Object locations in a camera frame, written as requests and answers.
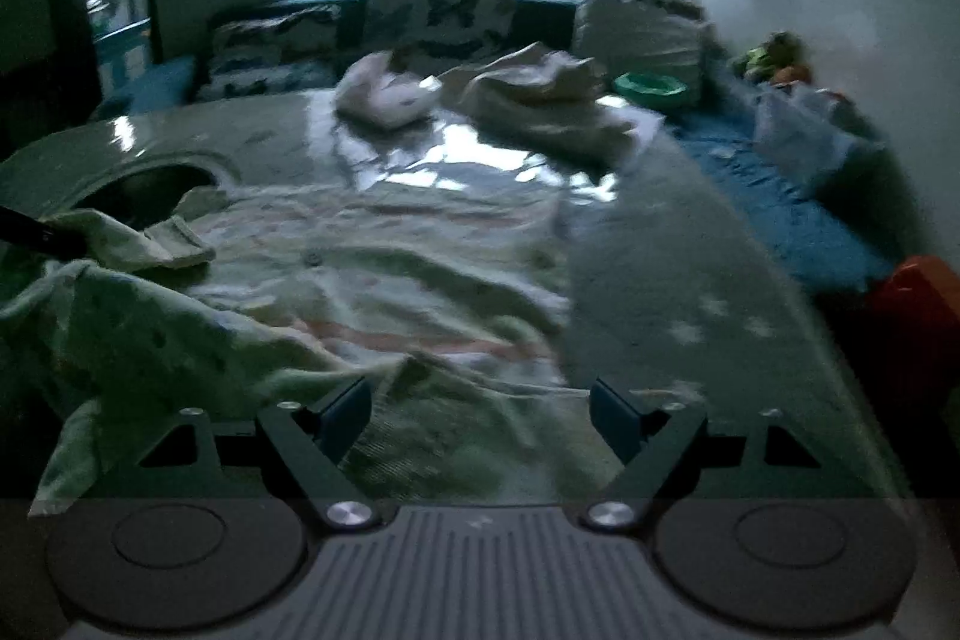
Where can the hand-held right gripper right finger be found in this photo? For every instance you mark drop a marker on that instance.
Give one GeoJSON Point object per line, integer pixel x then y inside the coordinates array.
{"type": "Point", "coordinates": [611, 419]}

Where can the grey washing machine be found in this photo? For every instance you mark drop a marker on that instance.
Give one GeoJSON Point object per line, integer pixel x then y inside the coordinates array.
{"type": "Point", "coordinates": [300, 138]}

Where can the white bag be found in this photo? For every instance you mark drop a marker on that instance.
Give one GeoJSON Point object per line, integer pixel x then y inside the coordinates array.
{"type": "Point", "coordinates": [814, 138]}

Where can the butterfly print pillow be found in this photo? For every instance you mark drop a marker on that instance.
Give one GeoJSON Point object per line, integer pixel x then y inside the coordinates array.
{"type": "Point", "coordinates": [439, 18]}
{"type": "Point", "coordinates": [274, 44]}

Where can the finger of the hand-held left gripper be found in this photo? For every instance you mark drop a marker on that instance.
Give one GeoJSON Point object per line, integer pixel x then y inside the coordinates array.
{"type": "Point", "coordinates": [26, 231]}

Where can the green plush toy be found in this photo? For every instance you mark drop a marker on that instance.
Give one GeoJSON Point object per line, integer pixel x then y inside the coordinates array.
{"type": "Point", "coordinates": [772, 57]}

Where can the orange plastic object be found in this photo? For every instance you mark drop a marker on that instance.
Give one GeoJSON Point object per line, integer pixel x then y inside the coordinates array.
{"type": "Point", "coordinates": [919, 310]}

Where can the blue fuzzy blanket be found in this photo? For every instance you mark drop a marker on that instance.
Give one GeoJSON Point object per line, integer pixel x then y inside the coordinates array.
{"type": "Point", "coordinates": [787, 220]}

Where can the light green floral garment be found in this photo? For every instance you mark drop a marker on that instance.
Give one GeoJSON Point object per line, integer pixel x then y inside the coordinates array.
{"type": "Point", "coordinates": [337, 287]}

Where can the crumpled white cloth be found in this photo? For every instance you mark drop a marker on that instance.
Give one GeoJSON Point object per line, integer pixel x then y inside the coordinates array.
{"type": "Point", "coordinates": [382, 93]}

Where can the green plastic bowl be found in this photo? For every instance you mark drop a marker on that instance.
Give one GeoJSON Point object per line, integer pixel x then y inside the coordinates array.
{"type": "Point", "coordinates": [649, 87]}

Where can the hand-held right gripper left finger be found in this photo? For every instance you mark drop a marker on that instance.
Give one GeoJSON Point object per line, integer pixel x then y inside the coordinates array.
{"type": "Point", "coordinates": [346, 413]}

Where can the beige folded clothes stack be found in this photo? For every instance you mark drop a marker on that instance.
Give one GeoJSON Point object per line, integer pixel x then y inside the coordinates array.
{"type": "Point", "coordinates": [540, 100]}

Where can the quilted star mat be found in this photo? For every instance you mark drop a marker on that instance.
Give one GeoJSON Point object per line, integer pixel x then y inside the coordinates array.
{"type": "Point", "coordinates": [675, 280]}

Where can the large white pillow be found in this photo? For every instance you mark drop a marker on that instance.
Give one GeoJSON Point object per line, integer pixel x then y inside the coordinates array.
{"type": "Point", "coordinates": [637, 36]}

